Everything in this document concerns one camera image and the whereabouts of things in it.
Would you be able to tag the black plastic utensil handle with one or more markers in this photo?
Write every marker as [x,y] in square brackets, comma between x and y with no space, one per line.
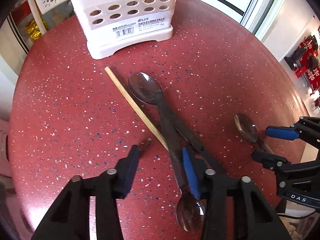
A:
[197,144]

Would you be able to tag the small dark spoon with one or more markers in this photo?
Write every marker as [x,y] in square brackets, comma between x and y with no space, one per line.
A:
[249,131]

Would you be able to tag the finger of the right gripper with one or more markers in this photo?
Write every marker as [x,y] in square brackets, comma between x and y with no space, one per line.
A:
[286,133]
[275,163]

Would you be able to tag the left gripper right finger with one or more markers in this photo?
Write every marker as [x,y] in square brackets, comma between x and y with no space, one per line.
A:
[253,217]

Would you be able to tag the pink utensil holder caddy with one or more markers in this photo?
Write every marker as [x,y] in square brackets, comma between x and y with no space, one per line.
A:
[110,25]

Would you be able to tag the short wooden chopstick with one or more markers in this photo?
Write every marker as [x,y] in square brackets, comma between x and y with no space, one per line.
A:
[136,108]

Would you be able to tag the red decorations on wall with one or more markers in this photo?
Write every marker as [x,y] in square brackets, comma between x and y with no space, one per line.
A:
[304,62]

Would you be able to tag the dark translucent spoon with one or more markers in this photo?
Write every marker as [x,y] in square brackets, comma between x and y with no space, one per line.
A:
[190,213]

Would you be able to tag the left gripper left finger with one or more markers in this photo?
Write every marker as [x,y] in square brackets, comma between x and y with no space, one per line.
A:
[68,216]

